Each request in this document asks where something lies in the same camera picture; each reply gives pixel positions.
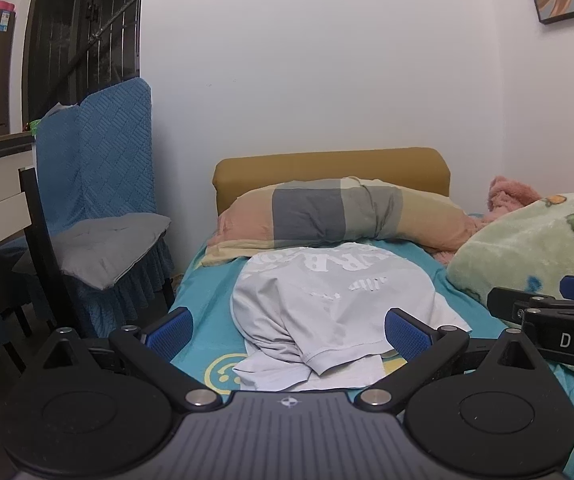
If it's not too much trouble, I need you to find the pink plush cloth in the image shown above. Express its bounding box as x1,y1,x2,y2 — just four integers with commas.
432,175,544,267

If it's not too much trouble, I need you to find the checked pastel pillow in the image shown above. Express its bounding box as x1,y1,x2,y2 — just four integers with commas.
201,176,485,268

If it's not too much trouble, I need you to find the mustard headboard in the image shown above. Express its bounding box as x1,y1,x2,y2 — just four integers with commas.
212,147,452,217

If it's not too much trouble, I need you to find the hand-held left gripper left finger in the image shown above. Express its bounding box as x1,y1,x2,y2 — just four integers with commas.
42,307,224,414

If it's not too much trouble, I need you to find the light grey printed T-shirt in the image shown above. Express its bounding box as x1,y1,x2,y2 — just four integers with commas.
230,242,472,377

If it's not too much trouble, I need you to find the black wooden chair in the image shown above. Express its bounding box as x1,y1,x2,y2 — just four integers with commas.
0,166,75,443

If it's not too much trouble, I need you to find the dark barred window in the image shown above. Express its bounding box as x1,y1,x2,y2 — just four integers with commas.
21,0,146,128

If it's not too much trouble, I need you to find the grey seat cushion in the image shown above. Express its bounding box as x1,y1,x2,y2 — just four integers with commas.
53,212,172,291

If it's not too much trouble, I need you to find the green fleece printed blanket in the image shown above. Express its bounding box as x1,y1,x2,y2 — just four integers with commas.
447,191,574,388

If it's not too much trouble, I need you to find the chair with blue quilted cover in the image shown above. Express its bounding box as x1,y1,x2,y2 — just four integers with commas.
0,77,176,341

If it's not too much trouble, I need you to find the teal smiley bed sheet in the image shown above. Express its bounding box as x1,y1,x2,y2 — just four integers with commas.
168,212,574,480

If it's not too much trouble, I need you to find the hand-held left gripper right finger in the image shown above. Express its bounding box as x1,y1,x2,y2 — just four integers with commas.
354,308,542,414

